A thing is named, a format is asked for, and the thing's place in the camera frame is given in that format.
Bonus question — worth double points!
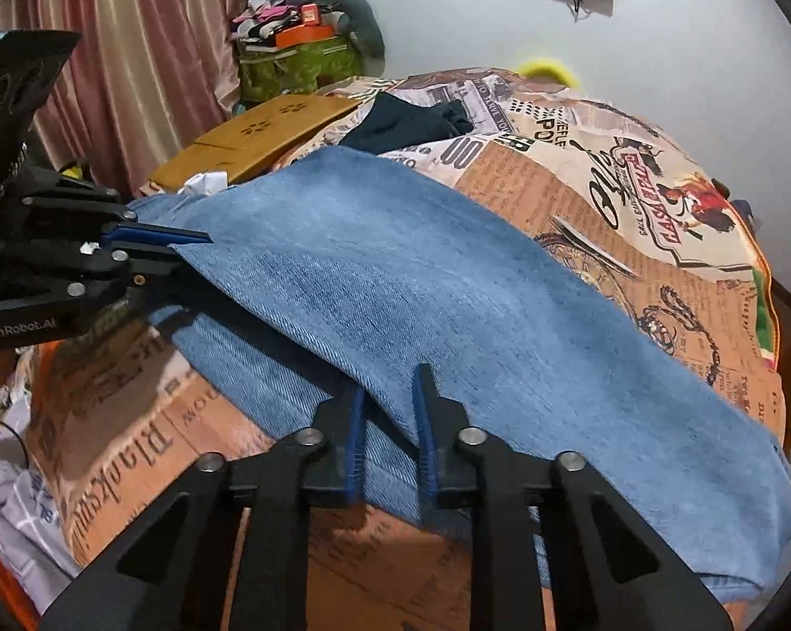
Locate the grey neck pillow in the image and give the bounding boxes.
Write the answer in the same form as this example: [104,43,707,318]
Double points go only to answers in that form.
[284,0,385,60]

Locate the striped pink curtain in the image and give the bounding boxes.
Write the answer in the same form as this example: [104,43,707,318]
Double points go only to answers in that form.
[0,0,247,197]

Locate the yellow wooden board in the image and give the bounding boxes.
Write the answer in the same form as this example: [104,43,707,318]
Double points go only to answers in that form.
[149,94,359,191]

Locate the yellow curved pillow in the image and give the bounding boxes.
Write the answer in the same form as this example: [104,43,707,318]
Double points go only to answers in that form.
[517,57,579,88]

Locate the white crumpled cloth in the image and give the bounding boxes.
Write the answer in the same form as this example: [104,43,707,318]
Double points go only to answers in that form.
[179,171,229,197]

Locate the green storage bag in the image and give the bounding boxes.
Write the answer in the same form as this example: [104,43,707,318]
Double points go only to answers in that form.
[237,36,363,104]

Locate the orange box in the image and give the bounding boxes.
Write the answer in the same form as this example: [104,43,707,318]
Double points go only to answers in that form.
[275,24,335,50]

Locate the blue denim pants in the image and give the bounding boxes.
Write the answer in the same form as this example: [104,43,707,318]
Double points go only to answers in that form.
[135,147,791,601]

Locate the dark navy folded garment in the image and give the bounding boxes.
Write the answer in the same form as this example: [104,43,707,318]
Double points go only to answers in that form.
[340,93,474,155]

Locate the newspaper print bed blanket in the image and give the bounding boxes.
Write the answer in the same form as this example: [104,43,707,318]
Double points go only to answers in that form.
[27,77,784,629]

